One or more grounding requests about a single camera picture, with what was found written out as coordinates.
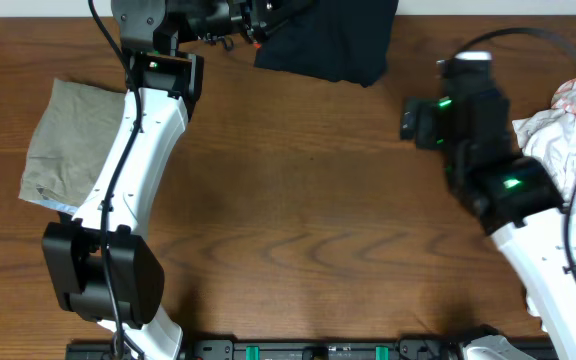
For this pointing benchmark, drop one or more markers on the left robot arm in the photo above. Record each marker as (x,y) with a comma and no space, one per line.
(99,262)

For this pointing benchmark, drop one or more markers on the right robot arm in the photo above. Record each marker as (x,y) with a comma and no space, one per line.
(518,179)

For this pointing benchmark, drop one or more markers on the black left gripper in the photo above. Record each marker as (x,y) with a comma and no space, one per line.
(235,18)

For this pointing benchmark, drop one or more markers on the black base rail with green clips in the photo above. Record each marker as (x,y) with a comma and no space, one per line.
(228,350)

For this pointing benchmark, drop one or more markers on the black leggings with red waistband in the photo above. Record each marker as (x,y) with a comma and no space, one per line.
(334,40)

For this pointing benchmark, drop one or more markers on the olive green fabric bag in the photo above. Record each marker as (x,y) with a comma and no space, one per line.
(70,144)

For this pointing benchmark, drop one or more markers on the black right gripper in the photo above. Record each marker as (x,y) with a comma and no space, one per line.
(432,112)

